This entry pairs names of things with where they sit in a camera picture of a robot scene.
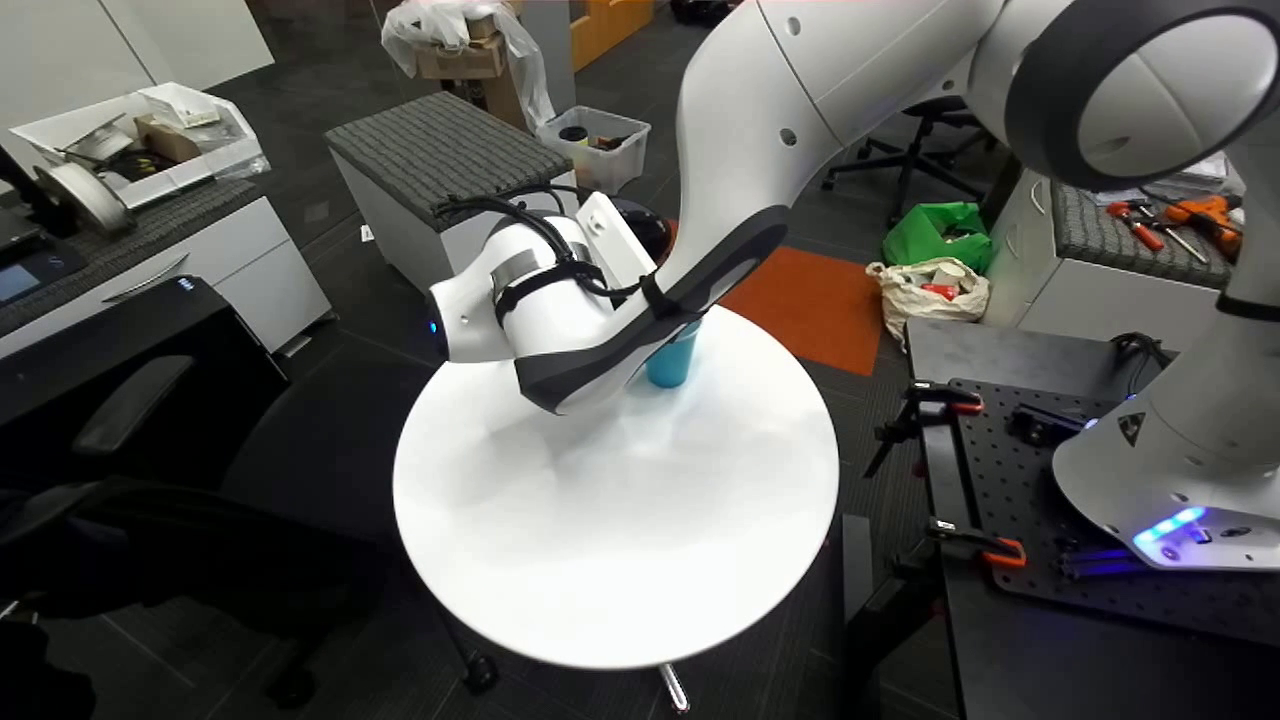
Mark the orange black clamp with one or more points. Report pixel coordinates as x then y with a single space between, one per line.
991 547
920 407

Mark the blue plastic cup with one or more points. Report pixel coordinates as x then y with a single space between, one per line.
674 362

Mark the white box with clutter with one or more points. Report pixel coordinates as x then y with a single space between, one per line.
151 140

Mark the orange floor mat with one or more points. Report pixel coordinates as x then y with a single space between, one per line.
817 306

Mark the black office chair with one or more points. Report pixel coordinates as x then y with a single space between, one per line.
161 455

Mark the white tote bag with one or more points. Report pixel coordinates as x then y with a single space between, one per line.
929 291

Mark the green bag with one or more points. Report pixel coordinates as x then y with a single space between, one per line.
941 231

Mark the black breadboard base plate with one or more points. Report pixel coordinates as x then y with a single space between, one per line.
1068 560

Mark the round white table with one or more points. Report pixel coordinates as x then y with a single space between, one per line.
628 532

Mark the grey cushioned white cabinet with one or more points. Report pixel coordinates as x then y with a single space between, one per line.
423 179

